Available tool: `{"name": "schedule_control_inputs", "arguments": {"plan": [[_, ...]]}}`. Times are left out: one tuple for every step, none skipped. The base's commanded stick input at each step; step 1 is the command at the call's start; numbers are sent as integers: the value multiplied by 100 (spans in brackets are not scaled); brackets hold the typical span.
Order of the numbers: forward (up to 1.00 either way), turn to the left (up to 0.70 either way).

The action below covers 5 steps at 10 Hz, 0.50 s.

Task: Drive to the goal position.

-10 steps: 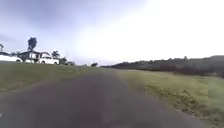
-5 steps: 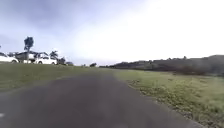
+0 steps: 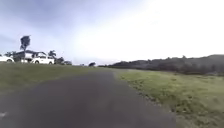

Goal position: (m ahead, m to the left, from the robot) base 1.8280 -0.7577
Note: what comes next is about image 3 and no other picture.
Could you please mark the dark bush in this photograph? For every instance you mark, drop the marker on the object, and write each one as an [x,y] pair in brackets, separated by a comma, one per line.
[92,64]

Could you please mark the dark grey asphalt path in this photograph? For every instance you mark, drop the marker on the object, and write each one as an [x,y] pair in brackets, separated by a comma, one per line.
[90,100]

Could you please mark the small palm tree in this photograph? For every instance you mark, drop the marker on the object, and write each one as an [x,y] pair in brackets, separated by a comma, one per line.
[52,53]

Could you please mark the white pickup truck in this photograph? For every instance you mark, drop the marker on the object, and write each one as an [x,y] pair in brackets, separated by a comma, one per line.
[42,60]

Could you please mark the green grass verge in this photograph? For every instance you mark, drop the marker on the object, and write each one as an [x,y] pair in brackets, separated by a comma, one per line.
[180,91]

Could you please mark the row of dark trees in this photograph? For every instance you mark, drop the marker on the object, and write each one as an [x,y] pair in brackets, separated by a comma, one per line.
[186,64]

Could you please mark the grass field with dry patches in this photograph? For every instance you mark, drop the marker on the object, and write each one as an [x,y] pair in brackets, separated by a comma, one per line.
[36,73]

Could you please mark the dark-roofed building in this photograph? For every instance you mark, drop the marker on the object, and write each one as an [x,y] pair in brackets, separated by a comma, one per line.
[24,55]

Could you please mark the tall palm tree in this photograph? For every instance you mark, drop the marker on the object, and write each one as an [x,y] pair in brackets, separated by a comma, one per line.
[25,41]

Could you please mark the white vehicle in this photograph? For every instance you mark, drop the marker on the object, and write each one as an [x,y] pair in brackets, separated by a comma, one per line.
[5,59]

